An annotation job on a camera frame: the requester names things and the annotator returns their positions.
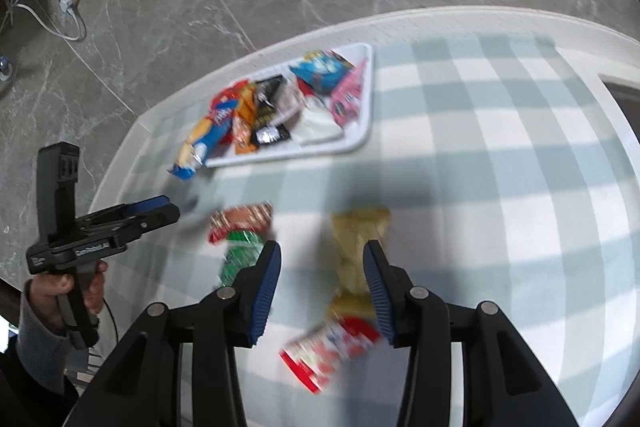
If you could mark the clear white snack packet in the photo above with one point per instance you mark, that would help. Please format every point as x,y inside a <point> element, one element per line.
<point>289,99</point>

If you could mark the red white snack packet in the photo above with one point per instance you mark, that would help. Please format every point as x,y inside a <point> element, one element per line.
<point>325,352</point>

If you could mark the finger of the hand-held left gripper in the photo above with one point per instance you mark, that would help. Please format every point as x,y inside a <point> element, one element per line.
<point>147,205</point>
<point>162,214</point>

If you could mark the white crumpled snack packet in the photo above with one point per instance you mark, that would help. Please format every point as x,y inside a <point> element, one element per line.
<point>317,122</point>

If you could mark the blue biscuit packet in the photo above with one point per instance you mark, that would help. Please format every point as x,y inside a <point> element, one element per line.
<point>200,147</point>

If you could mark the person's left forearm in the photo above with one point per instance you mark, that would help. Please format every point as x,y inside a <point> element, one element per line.
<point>40,347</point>

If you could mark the orange snack packet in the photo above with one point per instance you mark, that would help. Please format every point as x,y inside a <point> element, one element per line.
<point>243,127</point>

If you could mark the red patterned snack packet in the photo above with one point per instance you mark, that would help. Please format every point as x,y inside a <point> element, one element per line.
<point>240,217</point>

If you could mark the person's left hand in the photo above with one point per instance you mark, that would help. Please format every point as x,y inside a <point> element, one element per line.
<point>47,289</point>

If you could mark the pink snack packet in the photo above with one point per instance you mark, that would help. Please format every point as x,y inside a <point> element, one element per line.
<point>347,99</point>

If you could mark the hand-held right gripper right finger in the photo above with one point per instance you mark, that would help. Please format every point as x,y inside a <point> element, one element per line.
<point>377,292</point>

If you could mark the black snack packet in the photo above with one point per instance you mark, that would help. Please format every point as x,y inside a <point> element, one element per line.
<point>267,117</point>

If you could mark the blue caster wheel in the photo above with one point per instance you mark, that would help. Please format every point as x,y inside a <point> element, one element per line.
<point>5,69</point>

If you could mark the green snack packet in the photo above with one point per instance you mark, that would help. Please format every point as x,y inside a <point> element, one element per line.
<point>240,262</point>

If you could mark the checked tablecloth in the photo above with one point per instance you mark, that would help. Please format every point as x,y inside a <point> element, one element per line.
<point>475,157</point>

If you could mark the gold snack packet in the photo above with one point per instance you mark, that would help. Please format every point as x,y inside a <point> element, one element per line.
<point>360,247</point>

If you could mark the blue snack packet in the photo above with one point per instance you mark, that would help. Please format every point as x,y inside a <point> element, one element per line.
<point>320,69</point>

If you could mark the white plastic tray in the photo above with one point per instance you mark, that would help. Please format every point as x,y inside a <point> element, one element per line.
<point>325,146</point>

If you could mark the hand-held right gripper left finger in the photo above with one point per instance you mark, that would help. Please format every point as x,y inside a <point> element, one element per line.
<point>265,297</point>

